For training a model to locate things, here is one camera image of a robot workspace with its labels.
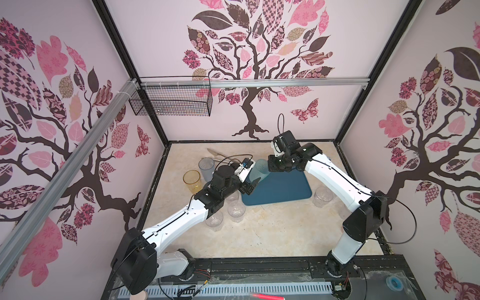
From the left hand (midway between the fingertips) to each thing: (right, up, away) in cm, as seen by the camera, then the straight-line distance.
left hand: (250, 174), depth 78 cm
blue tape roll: (+56, -42, -7) cm, 70 cm away
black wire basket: (-50, +45, +44) cm, 81 cm away
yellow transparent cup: (-30, -4, +15) cm, 34 cm away
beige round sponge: (-41, -45, -10) cm, 61 cm away
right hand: (+8, +4, +3) cm, 9 cm away
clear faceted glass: (-8, -13, +14) cm, 21 cm away
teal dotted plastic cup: (+5, +1, +7) cm, 9 cm away
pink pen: (+7, -45, -10) cm, 47 cm away
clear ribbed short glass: (-17, -23, +8) cm, 30 cm away
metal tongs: (-18, +9, +35) cm, 40 cm away
